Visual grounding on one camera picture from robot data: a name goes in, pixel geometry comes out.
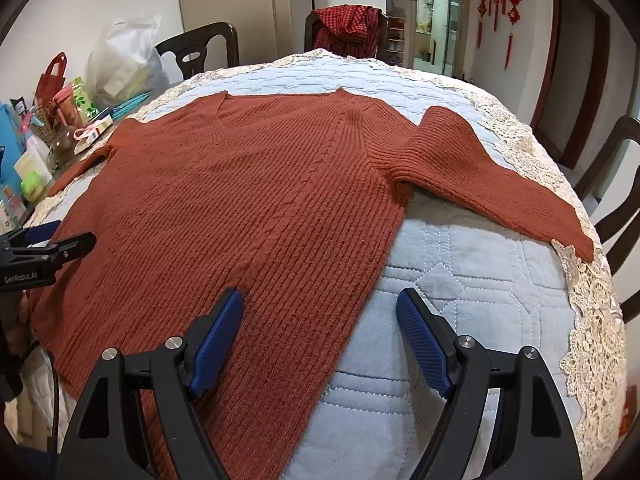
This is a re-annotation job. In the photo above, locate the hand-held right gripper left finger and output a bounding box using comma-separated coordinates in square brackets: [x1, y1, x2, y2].
[59, 287, 246, 480]

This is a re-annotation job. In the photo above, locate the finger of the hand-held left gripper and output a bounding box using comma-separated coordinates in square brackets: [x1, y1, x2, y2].
[0, 221, 62, 248]
[30, 232, 97, 263]

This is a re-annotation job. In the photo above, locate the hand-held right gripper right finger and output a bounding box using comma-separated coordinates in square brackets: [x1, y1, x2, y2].
[395, 287, 583, 480]

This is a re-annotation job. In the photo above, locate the rust red knit sweater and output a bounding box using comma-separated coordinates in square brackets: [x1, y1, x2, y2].
[30, 87, 596, 480]

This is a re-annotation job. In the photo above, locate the green lidded container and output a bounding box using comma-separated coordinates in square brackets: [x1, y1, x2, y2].
[22, 170, 48, 201]

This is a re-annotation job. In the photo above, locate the white plastic container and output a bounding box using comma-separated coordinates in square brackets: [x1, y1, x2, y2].
[14, 147, 53, 181]

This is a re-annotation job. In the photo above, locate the blue quilted lace-trimmed table cover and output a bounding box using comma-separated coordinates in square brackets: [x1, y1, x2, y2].
[25, 49, 628, 480]

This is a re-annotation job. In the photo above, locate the glass jar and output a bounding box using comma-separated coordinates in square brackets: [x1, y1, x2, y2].
[47, 127, 78, 168]

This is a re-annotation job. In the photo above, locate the pink bottle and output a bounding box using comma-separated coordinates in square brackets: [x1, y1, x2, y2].
[52, 85, 86, 131]

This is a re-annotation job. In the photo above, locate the green patterned packet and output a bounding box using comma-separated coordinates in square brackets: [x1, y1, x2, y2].
[70, 77, 98, 121]

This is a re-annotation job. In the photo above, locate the red tote bag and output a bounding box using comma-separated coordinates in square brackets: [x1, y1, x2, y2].
[34, 52, 68, 111]

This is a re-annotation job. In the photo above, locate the white plastic bag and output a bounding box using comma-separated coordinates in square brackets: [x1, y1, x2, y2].
[86, 15, 171, 108]

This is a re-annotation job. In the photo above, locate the dark wooden chair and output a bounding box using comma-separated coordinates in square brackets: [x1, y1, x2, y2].
[572, 115, 640, 321]
[155, 22, 240, 83]
[304, 7, 390, 58]

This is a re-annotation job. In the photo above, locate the beige refrigerator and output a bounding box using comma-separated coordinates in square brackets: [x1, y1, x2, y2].
[175, 0, 311, 68]

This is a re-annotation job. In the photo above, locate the shoe rack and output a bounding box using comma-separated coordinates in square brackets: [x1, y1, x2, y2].
[387, 12, 408, 56]

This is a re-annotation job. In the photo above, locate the brown wooden door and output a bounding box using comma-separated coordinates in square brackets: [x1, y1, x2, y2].
[532, 0, 611, 171]

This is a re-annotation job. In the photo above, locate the red checked garment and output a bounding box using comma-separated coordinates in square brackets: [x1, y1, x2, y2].
[314, 4, 383, 58]

